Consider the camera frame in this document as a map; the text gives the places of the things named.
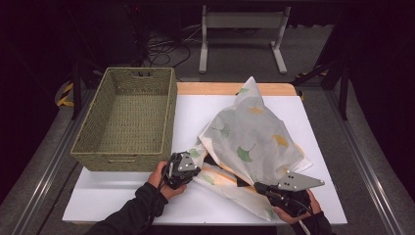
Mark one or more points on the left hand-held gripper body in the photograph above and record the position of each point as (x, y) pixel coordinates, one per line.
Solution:
(186, 162)

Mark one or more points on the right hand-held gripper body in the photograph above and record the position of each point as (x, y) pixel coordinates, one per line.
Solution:
(298, 181)

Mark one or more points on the leaf print laundry bag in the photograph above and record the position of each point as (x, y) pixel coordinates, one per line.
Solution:
(251, 137)

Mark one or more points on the green woven basket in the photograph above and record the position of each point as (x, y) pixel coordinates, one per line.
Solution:
(130, 117)

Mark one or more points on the person's right hand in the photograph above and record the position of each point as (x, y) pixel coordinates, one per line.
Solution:
(314, 207)

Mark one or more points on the person's left hand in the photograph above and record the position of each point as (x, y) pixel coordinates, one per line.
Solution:
(156, 178)

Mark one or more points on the white board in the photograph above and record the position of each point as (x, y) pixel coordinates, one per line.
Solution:
(195, 114)

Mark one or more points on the black metal stand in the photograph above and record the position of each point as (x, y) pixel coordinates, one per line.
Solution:
(77, 88)
(342, 91)

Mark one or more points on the yellow black striped tape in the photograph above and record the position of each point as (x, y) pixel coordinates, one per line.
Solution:
(308, 74)
(67, 93)

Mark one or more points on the metal floor rail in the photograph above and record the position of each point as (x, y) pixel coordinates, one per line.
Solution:
(49, 169)
(365, 169)

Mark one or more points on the white metal stand frame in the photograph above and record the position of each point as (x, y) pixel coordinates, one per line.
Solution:
(243, 19)

